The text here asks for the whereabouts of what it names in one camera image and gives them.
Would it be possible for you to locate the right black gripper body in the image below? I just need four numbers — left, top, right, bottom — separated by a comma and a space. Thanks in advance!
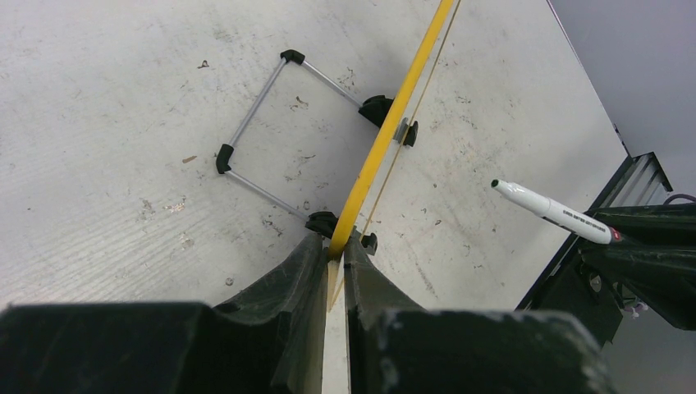
535, 256, 625, 346

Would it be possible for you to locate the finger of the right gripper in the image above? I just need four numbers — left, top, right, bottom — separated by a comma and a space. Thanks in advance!
579, 244, 695, 331
587, 203, 695, 245

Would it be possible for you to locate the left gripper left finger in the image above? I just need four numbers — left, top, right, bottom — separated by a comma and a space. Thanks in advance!
1, 234, 327, 393

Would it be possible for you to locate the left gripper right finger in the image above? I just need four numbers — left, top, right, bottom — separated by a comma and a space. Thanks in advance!
344, 236, 616, 393

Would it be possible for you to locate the yellow framed whiteboard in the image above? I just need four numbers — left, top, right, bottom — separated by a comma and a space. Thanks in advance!
215, 0, 463, 394

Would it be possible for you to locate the white green marker pen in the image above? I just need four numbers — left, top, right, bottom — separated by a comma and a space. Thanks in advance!
491, 179, 626, 245

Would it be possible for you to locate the aluminium rail frame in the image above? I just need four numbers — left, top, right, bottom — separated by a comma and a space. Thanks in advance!
517, 152, 673, 309

